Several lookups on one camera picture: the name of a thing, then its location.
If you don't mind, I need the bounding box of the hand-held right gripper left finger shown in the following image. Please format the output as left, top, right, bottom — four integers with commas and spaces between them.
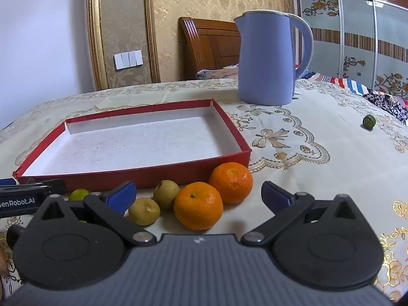
30, 180, 157, 247

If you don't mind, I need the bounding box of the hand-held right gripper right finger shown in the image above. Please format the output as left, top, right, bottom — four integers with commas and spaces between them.
240, 180, 368, 247

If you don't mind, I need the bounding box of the small yellow-green fruit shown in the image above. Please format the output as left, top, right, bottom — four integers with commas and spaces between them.
128, 198, 160, 226
153, 180, 181, 210

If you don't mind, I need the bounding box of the orange mandarin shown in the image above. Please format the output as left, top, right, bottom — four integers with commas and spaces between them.
209, 162, 253, 204
174, 182, 224, 231

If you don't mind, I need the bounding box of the red cardboard box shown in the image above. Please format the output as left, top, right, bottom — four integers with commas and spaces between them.
13, 99, 252, 193

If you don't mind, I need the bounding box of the cream gold-patterned tablecloth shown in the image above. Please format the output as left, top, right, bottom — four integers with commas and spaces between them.
0, 78, 408, 306

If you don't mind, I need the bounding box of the pile of clothes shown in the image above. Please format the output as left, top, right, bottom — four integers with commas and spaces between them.
195, 65, 239, 80

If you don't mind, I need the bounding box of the blue electric kettle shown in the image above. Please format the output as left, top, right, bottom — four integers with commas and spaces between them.
234, 9, 314, 106

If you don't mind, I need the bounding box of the wooden bed headboard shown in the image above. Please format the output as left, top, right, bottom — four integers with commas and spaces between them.
178, 17, 242, 80

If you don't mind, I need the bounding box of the floral sliding-door wardrobe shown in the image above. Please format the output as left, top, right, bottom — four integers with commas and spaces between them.
293, 0, 408, 103

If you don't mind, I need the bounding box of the white wall switch panel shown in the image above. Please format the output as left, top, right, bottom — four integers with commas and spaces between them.
114, 50, 143, 70

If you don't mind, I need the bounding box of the gold wall frame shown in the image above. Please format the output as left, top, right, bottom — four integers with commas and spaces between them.
86, 0, 161, 90

